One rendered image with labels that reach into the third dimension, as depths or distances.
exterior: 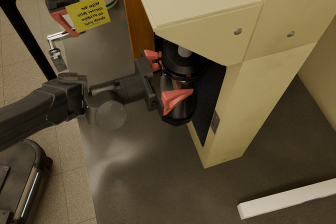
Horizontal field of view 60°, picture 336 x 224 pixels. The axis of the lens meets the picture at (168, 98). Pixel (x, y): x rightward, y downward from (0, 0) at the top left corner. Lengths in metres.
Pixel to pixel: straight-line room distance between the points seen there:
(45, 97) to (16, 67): 1.84
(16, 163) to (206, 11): 1.53
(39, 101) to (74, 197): 1.32
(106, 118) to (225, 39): 0.28
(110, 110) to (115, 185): 0.32
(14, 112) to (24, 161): 1.22
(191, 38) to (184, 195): 0.55
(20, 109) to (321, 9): 0.44
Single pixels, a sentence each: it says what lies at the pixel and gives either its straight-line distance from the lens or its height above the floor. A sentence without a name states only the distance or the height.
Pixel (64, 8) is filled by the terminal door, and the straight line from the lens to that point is 0.62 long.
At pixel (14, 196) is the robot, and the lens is 1.68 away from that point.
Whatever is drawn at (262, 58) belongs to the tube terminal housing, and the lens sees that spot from 0.40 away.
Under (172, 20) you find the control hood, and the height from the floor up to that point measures 1.51.
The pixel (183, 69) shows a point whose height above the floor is 1.25.
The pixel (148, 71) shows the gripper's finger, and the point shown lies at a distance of 0.61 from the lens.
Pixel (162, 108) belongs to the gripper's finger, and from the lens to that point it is 0.59.
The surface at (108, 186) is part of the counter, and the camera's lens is 0.81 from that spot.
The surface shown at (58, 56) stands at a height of 1.21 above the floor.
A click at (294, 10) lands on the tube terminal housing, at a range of 0.36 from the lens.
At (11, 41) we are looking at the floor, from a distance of 2.57.
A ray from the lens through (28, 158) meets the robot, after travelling 1.71.
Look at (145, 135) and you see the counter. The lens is 0.84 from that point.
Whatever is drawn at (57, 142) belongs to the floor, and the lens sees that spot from 1.96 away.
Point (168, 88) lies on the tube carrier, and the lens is 0.63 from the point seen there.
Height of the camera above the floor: 1.71
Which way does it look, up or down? 60 degrees down
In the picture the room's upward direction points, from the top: straight up
